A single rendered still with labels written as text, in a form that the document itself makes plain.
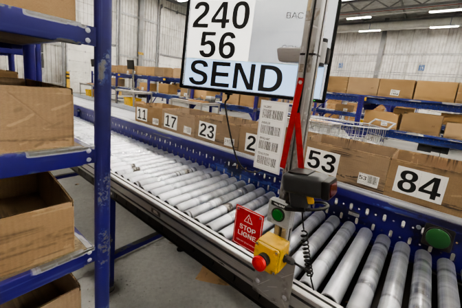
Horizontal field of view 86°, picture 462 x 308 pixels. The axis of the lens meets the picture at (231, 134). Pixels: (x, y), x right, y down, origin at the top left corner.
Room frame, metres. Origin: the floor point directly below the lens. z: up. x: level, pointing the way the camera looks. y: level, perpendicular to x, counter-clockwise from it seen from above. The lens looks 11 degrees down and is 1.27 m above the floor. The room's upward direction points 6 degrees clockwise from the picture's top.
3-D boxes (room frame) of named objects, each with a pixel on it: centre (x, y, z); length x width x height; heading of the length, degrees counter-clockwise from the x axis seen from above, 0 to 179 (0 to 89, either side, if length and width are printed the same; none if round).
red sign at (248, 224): (0.67, -0.10, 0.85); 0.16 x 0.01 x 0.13; 52
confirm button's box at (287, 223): (0.63, -0.15, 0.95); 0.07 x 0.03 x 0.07; 52
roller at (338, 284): (0.77, -0.46, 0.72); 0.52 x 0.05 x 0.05; 142
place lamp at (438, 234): (0.82, -0.78, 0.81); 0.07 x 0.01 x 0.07; 52
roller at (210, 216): (1.10, -0.05, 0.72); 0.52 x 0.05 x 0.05; 142
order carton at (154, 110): (2.21, 0.63, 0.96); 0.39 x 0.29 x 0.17; 53
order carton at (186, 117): (1.97, 0.32, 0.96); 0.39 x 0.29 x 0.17; 52
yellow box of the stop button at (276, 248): (0.58, -0.17, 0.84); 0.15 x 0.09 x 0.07; 52
